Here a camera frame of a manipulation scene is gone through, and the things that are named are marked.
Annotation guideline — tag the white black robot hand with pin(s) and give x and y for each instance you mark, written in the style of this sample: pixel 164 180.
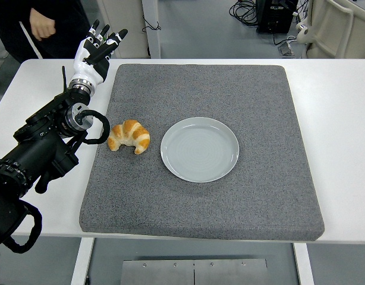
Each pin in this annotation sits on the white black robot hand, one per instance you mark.
pixel 86 69

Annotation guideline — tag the golden croissant bread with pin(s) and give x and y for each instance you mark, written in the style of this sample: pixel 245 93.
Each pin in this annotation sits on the golden croissant bread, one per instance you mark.
pixel 132 133

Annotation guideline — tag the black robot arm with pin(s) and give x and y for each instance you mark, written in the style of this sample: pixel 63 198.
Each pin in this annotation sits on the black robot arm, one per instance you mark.
pixel 37 139

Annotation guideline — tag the round grey plate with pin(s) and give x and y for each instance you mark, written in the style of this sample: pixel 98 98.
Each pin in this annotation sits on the round grey plate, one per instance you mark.
pixel 200 151

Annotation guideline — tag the grey metal plate with screws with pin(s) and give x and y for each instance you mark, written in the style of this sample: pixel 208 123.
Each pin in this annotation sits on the grey metal plate with screws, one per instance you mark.
pixel 194 273

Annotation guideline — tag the person's hand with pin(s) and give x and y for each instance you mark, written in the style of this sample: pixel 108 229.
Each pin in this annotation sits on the person's hand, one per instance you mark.
pixel 42 26

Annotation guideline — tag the white cabinet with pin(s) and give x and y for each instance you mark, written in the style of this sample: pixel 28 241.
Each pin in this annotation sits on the white cabinet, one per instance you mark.
pixel 126 12

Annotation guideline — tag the person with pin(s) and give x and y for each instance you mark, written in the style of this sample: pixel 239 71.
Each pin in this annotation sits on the person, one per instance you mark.
pixel 10 32

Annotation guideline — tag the grey square foam mat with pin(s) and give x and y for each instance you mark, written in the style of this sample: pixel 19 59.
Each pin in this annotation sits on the grey square foam mat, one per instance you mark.
pixel 200 89

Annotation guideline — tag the white table leg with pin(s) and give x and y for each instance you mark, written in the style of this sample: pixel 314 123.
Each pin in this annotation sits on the white table leg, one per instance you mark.
pixel 304 267
pixel 81 264

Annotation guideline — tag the black computer case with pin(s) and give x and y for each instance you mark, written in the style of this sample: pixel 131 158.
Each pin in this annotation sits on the black computer case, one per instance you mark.
pixel 274 17

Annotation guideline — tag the small grey floor box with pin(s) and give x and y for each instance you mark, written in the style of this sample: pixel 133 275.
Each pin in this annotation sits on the small grey floor box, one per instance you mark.
pixel 286 50

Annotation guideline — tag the cream machine housing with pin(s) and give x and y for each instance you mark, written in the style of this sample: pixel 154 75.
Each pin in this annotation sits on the cream machine housing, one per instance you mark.
pixel 334 29

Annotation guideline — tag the white square post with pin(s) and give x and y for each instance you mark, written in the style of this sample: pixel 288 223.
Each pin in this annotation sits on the white square post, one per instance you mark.
pixel 152 44

